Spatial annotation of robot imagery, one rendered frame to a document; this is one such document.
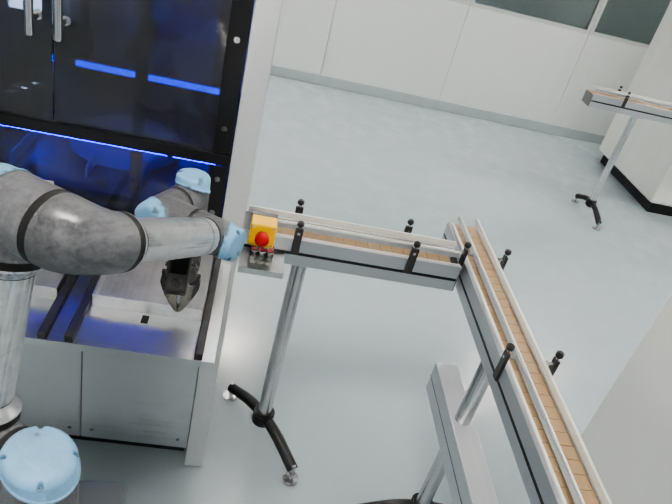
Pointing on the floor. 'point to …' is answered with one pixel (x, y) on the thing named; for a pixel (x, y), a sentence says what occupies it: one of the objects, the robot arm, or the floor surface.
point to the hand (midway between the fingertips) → (177, 308)
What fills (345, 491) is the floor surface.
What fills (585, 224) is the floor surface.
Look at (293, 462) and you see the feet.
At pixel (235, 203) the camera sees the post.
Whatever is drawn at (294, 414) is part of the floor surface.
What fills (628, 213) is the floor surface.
